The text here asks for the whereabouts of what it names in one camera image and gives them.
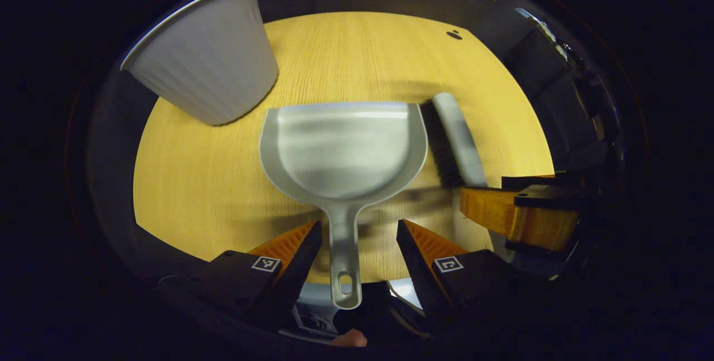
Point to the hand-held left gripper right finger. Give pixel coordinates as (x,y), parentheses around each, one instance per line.
(418,274)

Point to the small white broom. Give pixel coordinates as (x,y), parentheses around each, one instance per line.
(460,132)

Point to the white garbage bin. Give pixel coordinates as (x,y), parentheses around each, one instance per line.
(212,54)

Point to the metal bracket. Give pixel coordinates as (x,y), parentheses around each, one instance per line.
(544,32)

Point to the wooden desktop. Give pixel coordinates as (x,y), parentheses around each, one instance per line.
(206,182)

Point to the white dustpan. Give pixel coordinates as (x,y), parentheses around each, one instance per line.
(340,149)

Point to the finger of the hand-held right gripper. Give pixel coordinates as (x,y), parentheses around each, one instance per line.
(535,196)

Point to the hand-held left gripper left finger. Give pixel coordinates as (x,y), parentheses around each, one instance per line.
(295,274)

